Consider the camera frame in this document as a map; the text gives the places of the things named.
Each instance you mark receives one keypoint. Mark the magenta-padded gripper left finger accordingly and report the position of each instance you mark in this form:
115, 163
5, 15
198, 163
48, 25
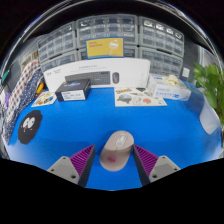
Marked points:
75, 163

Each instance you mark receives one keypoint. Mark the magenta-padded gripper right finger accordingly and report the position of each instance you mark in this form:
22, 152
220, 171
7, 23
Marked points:
151, 165

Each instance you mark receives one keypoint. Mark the pink beige computer mouse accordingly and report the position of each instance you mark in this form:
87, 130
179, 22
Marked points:
116, 151

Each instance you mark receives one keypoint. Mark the black mouse pad with eyes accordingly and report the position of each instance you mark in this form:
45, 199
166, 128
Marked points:
28, 135

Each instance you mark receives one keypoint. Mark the sticker sheet with cartoon animals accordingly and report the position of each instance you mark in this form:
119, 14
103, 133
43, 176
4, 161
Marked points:
133, 98

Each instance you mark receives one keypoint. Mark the white translucent sheet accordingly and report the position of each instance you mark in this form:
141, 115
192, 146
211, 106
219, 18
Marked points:
210, 120

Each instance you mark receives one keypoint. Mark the white tissue box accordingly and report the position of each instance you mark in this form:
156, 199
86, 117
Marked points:
166, 91

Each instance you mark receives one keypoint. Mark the small black product box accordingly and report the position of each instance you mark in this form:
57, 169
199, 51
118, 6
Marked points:
71, 86

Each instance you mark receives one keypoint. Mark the yellow orange tool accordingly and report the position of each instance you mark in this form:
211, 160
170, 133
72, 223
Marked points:
40, 88

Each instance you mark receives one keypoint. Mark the navy polka dot cloth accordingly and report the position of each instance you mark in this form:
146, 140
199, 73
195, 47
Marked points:
31, 89

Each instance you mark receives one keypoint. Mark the white keyboard packaging box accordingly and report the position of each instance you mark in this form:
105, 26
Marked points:
100, 66

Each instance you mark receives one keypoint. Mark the green leafy plant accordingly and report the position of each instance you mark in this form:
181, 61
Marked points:
210, 83

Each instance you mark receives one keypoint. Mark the beige wicker basket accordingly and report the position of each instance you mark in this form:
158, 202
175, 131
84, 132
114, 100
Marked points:
30, 61

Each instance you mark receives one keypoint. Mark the yellow and blue box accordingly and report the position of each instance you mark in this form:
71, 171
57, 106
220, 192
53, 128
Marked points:
103, 48

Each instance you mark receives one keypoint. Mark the white wall socket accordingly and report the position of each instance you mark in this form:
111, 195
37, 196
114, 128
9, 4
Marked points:
186, 73

